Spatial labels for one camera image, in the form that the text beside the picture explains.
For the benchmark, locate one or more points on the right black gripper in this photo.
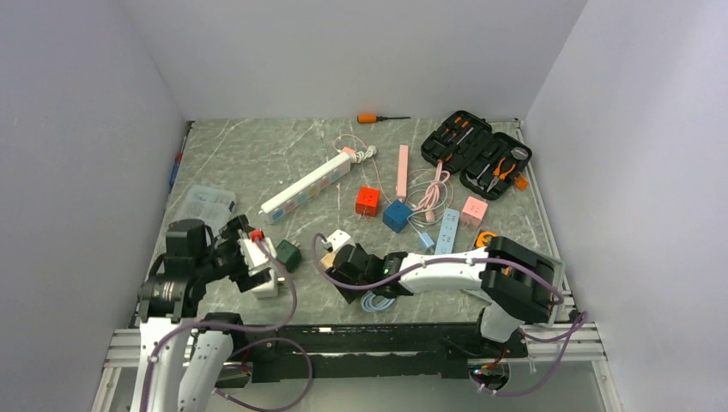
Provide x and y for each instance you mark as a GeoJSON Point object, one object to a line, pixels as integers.
{"type": "Point", "coordinates": [340, 275]}

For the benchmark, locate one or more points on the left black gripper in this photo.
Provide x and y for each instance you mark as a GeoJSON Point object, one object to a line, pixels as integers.
{"type": "Point", "coordinates": [233, 231]}

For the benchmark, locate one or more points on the beige orange cube adapter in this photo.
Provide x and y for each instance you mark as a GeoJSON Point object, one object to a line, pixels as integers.
{"type": "Point", "coordinates": [327, 261]}

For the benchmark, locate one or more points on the clear plastic screw box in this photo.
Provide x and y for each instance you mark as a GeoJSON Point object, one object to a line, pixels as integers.
{"type": "Point", "coordinates": [212, 206]}

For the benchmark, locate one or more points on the green cube socket adapter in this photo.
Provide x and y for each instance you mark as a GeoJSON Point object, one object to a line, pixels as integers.
{"type": "Point", "coordinates": [288, 253]}

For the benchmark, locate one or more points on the red cube socket adapter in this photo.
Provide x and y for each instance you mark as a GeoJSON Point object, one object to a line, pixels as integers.
{"type": "Point", "coordinates": [367, 202]}

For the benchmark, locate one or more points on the blue cube socket adapter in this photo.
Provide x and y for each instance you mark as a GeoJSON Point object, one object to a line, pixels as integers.
{"type": "Point", "coordinates": [396, 216]}

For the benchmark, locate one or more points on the white power strip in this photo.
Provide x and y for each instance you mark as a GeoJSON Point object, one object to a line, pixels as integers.
{"type": "Point", "coordinates": [306, 188]}

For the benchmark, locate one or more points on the light blue power strip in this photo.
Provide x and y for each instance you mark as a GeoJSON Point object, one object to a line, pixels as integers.
{"type": "Point", "coordinates": [446, 238]}

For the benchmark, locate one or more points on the pink power adapter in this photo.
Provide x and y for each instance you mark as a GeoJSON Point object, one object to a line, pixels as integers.
{"type": "Point", "coordinates": [402, 172]}

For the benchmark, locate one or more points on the pink cube socket adapter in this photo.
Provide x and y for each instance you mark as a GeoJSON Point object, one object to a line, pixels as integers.
{"type": "Point", "coordinates": [473, 212]}

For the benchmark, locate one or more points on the black tool case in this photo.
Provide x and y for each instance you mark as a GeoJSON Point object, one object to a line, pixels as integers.
{"type": "Point", "coordinates": [468, 146]}

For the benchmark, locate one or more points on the grey tool case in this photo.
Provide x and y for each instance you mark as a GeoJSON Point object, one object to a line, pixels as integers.
{"type": "Point", "coordinates": [518, 292]}

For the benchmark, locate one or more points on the white cube socket adapter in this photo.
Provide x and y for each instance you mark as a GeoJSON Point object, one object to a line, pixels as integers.
{"type": "Point", "coordinates": [272, 287]}

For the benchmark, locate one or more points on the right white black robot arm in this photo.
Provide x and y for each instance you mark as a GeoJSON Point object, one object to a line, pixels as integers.
{"type": "Point", "coordinates": [457, 271]}

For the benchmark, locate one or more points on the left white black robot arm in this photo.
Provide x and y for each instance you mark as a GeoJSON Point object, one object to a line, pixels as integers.
{"type": "Point", "coordinates": [181, 355]}

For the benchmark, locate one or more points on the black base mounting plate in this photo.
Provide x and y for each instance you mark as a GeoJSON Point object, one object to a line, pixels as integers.
{"type": "Point", "coordinates": [370, 350]}

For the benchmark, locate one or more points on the blue red pen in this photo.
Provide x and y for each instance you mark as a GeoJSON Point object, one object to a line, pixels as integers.
{"type": "Point", "coordinates": [176, 163]}

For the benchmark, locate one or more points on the orange tape measure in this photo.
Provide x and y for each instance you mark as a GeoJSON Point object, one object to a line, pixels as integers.
{"type": "Point", "coordinates": [484, 239]}

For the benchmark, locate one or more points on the orange pliers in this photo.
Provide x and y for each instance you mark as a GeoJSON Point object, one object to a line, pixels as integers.
{"type": "Point", "coordinates": [505, 166]}

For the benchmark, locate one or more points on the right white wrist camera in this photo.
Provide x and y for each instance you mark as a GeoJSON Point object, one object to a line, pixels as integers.
{"type": "Point", "coordinates": [337, 240]}

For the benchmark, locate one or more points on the aluminium rail frame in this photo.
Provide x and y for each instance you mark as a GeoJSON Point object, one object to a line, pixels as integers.
{"type": "Point", "coordinates": [585, 346]}

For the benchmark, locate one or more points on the orange handled screwdriver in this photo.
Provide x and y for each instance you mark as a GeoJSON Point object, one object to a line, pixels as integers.
{"type": "Point", "coordinates": [373, 118]}

